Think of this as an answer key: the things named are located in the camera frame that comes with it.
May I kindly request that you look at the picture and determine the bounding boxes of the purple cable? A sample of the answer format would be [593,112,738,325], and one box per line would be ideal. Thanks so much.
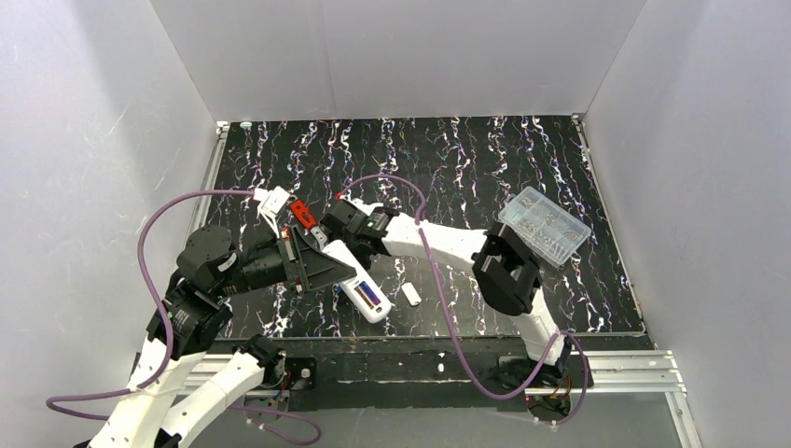
[46,189,323,446]
[336,174,590,427]

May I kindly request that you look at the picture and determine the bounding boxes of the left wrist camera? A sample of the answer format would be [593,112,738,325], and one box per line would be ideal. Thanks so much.
[253,187,292,237]

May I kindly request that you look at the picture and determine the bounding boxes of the purple battery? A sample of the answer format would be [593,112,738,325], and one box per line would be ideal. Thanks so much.
[357,282,381,310]

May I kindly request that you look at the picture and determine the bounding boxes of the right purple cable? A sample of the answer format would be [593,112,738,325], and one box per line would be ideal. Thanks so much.
[336,174,590,427]

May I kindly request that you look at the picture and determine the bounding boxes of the white plastic faucet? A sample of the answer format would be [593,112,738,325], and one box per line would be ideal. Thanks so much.
[351,198,383,216]

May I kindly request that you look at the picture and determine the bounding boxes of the white battery cover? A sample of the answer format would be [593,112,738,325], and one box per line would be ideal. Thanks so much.
[400,283,422,307]

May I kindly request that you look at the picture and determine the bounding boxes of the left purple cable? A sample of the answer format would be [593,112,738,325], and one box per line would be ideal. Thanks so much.
[46,189,323,446]

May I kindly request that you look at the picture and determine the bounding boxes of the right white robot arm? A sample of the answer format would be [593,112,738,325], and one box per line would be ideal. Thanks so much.
[320,200,571,378]

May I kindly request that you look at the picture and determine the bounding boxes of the white remote control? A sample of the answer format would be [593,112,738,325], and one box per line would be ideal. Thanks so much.
[323,240,392,324]

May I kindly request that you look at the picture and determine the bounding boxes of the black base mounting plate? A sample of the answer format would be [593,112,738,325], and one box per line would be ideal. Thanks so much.
[273,336,585,412]

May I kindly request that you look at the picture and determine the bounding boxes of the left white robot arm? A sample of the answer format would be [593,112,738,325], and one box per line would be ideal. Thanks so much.
[83,225,356,447]

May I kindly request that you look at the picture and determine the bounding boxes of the clear plastic screw box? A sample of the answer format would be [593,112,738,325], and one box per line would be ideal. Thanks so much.
[498,187,592,268]

